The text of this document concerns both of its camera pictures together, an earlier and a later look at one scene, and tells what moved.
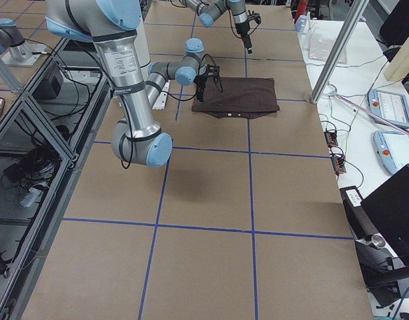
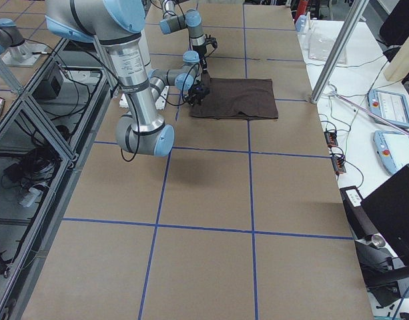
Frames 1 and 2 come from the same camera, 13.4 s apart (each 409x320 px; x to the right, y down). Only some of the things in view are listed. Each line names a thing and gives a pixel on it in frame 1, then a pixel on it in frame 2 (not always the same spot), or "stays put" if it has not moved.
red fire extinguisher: [303, 5] stays put
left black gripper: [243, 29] -> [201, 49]
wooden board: [405, 59] stays put
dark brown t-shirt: [241, 97] stays put
